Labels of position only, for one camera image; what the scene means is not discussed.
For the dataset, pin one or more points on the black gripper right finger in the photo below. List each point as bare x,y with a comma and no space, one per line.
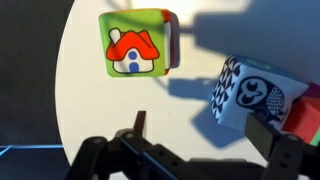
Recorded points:
287,155

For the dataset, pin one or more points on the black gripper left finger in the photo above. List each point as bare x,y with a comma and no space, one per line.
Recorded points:
130,153

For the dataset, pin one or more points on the owl print soft cube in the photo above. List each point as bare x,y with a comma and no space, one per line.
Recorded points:
248,86

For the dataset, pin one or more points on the red orange soft cube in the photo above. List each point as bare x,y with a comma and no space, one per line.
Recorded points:
304,117

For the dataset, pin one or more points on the green house picture soft cube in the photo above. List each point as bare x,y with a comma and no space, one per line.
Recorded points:
140,42

